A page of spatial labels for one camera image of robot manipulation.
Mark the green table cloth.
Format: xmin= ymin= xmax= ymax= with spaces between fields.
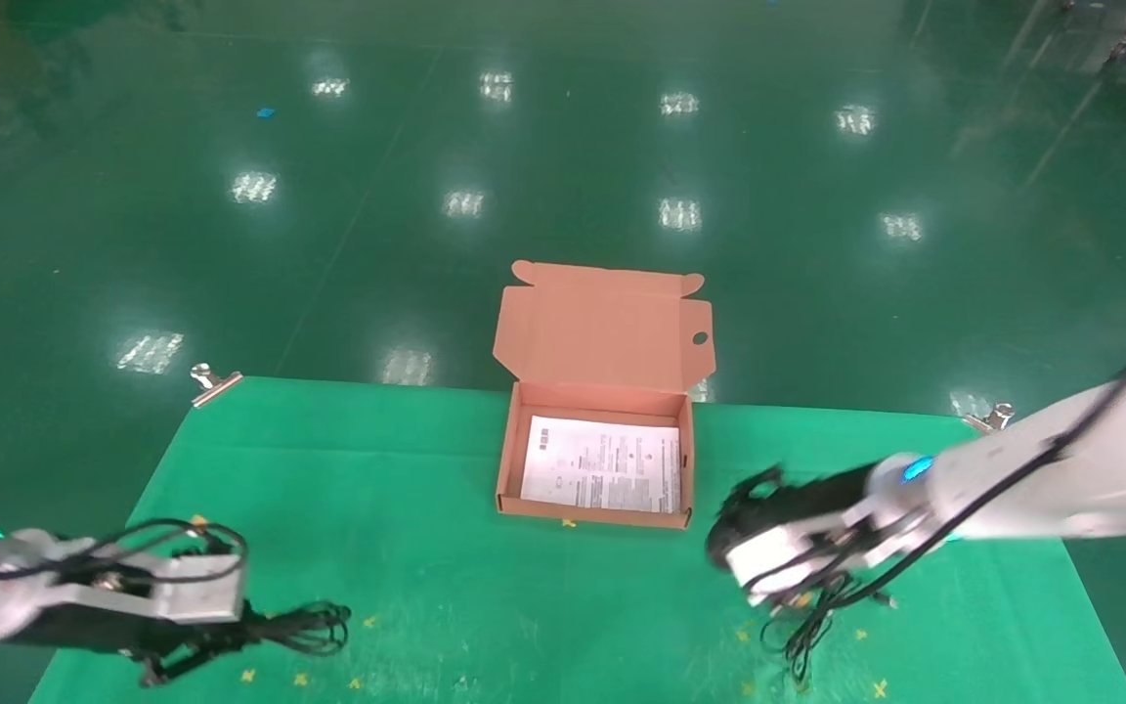
xmin=30 ymin=376 xmax=1126 ymax=704

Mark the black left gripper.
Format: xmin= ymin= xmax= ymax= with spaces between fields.
xmin=6 ymin=598 xmax=277 ymax=686

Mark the silver binder clip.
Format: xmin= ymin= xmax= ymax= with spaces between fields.
xmin=189 ymin=363 xmax=244 ymax=409
xmin=964 ymin=401 xmax=1017 ymax=437

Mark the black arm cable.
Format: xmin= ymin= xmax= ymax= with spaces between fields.
xmin=744 ymin=330 xmax=1126 ymax=612
xmin=0 ymin=517 xmax=250 ymax=590

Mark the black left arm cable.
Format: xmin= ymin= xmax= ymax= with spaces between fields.
xmin=0 ymin=517 xmax=250 ymax=590

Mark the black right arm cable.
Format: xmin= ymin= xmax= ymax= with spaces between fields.
xmin=744 ymin=330 xmax=1126 ymax=612

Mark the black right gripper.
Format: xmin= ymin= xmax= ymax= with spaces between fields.
xmin=715 ymin=465 xmax=883 ymax=537

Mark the black data cable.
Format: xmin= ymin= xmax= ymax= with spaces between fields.
xmin=231 ymin=598 xmax=353 ymax=659

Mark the white printed paper sheet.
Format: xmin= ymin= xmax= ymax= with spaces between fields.
xmin=520 ymin=415 xmax=684 ymax=515

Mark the brown cardboard mailer box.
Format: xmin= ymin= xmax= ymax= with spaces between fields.
xmin=491 ymin=259 xmax=718 ymax=532

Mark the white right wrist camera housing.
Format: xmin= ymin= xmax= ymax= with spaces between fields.
xmin=723 ymin=516 xmax=918 ymax=604

